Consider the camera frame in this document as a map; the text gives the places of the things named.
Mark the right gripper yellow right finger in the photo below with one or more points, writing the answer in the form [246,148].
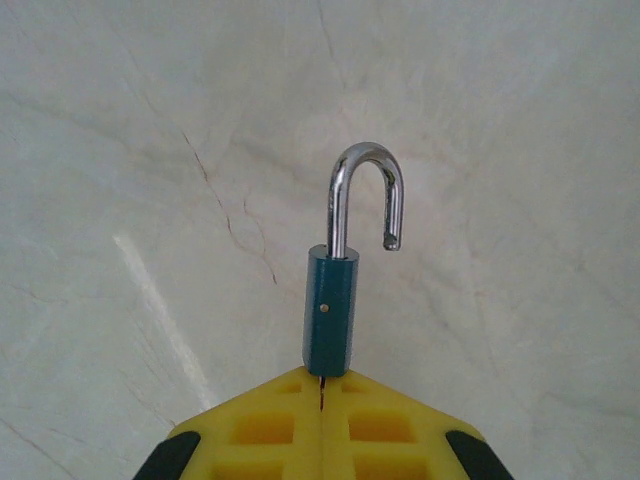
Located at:
[400,440]

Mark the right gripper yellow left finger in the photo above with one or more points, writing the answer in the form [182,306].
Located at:
[240,440]

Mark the blue padlock with steel shackle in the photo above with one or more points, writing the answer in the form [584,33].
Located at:
[330,310]

